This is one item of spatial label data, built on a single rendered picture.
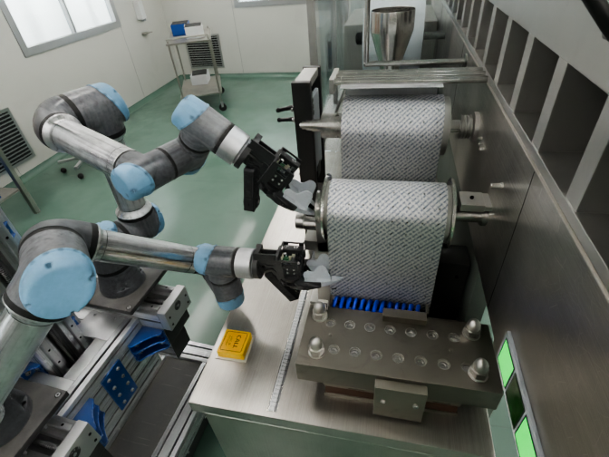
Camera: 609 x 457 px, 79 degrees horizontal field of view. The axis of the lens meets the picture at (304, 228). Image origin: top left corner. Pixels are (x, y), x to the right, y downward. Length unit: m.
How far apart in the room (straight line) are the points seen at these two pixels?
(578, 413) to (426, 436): 0.46
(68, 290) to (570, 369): 0.76
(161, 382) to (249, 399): 1.01
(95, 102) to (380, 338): 0.93
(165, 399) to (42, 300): 1.14
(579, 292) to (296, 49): 6.19
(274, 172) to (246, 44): 5.98
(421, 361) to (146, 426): 1.28
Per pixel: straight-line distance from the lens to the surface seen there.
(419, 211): 0.76
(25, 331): 0.87
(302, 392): 0.93
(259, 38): 6.62
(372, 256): 0.82
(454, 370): 0.84
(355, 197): 0.76
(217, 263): 0.91
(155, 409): 1.85
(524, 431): 0.62
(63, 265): 0.78
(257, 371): 0.98
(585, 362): 0.48
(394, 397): 0.82
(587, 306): 0.47
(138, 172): 0.80
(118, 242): 0.96
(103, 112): 1.16
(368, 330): 0.86
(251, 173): 0.80
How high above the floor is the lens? 1.72
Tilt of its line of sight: 38 degrees down
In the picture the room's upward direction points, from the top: 6 degrees counter-clockwise
